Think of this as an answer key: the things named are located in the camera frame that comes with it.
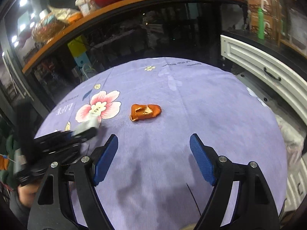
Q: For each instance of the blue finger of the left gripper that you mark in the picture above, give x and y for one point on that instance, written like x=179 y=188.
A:
x=84 y=135

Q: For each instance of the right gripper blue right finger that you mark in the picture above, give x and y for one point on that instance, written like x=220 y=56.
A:
x=199 y=151

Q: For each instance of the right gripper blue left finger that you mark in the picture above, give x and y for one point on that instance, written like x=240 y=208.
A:
x=102 y=158

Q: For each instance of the white grey wrapper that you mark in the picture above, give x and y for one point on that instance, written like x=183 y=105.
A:
x=92 y=122

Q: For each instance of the left hand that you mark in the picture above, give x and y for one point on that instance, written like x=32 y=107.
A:
x=27 y=194

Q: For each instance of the purple floral tablecloth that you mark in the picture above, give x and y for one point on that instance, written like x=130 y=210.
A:
x=154 y=181

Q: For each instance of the white lace cloth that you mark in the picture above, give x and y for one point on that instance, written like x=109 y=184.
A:
x=294 y=137

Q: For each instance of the white drawer stack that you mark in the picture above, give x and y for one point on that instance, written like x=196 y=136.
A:
x=296 y=187

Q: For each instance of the gold wrapped gift basket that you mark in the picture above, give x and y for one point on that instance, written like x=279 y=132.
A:
x=47 y=28

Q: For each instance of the white long drawer front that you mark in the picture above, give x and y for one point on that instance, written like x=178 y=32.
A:
x=278 y=76

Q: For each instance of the white jar with lid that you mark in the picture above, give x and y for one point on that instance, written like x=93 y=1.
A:
x=86 y=7

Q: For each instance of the green bottle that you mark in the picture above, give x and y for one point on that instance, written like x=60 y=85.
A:
x=260 y=32

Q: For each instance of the orange curved wooden counter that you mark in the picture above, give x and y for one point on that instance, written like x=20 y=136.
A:
x=102 y=14

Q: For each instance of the brown cardboard boxes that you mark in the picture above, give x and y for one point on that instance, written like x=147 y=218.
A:
x=271 y=17

